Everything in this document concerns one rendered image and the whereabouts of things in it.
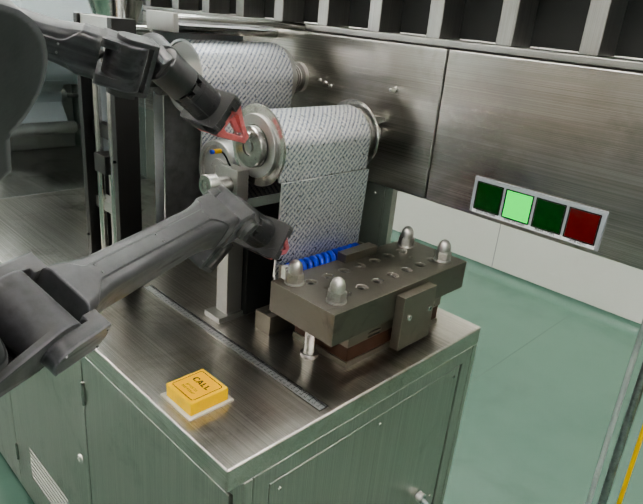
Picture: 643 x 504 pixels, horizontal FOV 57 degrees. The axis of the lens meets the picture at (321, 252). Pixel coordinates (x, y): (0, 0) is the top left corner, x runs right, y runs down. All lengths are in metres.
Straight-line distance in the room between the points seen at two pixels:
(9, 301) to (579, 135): 0.87
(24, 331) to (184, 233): 0.25
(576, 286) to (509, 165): 2.64
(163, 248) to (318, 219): 0.49
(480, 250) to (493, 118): 2.86
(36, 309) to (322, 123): 0.69
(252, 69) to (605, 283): 2.78
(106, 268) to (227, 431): 0.37
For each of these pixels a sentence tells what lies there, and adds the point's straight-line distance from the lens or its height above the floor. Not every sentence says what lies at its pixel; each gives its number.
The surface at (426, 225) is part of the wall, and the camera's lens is 4.17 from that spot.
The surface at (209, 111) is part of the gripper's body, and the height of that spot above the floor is 1.32.
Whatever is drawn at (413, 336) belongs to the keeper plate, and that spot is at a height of 0.93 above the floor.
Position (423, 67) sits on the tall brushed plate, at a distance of 1.23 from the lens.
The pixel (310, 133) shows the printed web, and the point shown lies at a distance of 1.09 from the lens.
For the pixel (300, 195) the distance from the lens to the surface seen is 1.09.
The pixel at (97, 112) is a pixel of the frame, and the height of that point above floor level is 1.25.
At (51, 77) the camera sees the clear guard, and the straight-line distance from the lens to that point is 1.94.
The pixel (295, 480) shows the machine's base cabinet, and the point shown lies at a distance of 0.99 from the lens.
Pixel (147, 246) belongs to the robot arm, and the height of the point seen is 1.22.
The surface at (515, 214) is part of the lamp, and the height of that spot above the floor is 1.17.
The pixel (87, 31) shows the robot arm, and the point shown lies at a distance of 0.90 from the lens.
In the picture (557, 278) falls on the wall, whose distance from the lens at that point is 3.78.
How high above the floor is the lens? 1.48
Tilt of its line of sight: 22 degrees down
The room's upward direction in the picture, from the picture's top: 5 degrees clockwise
